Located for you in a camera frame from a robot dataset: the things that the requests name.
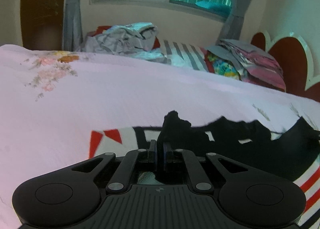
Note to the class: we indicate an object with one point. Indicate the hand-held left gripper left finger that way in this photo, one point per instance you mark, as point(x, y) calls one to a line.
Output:
point(154, 154)

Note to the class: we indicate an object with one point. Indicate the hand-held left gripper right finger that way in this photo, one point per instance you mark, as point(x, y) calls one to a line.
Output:
point(165, 155)

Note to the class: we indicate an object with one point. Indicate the striped knit sweater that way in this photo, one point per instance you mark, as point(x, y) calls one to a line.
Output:
point(180, 131)

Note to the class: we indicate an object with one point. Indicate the grey crumpled clothes pile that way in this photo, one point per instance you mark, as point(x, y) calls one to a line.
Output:
point(125, 39)

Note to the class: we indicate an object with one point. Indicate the pink floral bed sheet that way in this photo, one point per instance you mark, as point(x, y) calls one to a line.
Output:
point(125, 94)

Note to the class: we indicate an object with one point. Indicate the grey striped pillow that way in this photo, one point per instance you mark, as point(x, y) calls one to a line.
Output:
point(185, 55)

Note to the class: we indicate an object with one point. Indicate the colourful floral cloth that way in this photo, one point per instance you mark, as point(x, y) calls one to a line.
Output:
point(223, 68)

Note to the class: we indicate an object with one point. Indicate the teal cloth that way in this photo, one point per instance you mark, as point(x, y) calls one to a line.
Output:
point(215, 8)

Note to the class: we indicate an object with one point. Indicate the red and white headboard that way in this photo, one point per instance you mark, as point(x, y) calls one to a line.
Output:
point(290, 59)

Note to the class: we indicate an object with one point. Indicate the grey curtain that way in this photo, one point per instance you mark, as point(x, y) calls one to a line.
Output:
point(237, 14)
point(72, 14)

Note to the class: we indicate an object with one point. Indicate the brown wooden door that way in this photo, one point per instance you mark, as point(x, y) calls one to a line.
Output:
point(42, 6)

